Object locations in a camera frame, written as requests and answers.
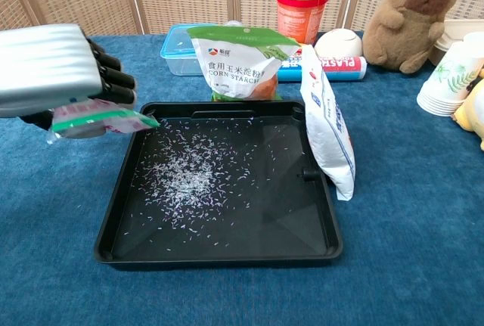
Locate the clear container blue lid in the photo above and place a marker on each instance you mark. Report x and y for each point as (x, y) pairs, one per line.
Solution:
(179, 53)

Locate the orange tub red rim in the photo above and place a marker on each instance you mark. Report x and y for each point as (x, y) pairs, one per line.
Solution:
(300, 16)

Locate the brown capybara plush toy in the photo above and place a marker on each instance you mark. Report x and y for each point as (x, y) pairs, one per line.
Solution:
(408, 19)

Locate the scattered rice grains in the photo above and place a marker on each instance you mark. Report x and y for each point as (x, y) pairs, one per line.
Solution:
(181, 174)

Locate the stack of leaf-print paper cups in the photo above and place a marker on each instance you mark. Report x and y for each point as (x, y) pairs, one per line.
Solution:
(446, 80)

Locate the yellow plush toy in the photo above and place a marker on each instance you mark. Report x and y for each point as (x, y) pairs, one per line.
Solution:
(472, 110)

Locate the white powder bag blue print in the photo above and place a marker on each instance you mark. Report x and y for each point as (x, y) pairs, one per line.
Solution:
(329, 140)

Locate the pink label seasoning bag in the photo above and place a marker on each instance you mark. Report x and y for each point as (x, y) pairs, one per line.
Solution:
(113, 120)

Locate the blue white plastic wrap box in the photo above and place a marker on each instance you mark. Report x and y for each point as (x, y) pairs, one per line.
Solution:
(344, 68)

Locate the white round bowl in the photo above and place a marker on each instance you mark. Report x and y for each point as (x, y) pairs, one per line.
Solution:
(338, 42)

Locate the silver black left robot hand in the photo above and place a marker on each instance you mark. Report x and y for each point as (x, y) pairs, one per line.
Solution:
(45, 69)

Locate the green white corn starch bag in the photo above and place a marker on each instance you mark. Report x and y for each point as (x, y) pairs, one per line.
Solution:
(238, 65)

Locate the blue tablecloth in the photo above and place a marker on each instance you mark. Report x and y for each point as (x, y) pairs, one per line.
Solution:
(56, 208)

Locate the black square plastic tray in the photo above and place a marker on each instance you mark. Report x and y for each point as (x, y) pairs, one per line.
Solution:
(287, 205)

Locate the stack of cream paper bowls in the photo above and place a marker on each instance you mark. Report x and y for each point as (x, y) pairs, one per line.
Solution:
(450, 35)

